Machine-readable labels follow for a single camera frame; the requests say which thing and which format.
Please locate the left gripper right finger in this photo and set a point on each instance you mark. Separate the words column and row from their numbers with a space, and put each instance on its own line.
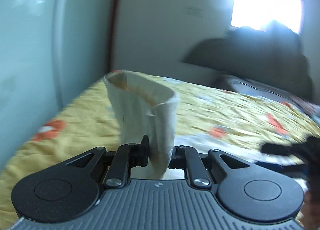
column 178, row 159

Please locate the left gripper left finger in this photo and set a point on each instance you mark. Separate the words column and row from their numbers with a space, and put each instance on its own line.
column 139, row 153

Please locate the white embossed pants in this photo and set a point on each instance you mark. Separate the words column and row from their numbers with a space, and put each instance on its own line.
column 144, row 107

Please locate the yellow floral quilt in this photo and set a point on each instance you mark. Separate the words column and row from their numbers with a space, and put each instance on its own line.
column 211, row 114

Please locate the grey striped pillow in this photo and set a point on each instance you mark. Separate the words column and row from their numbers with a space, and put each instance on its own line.
column 253, row 88

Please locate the dark scalloped headboard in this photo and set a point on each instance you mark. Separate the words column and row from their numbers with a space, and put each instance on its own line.
column 273, row 57

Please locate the glass wardrobe sliding door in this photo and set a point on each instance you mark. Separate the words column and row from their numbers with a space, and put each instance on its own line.
column 51, row 51

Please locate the bright window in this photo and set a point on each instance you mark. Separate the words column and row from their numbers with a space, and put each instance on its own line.
column 258, row 14

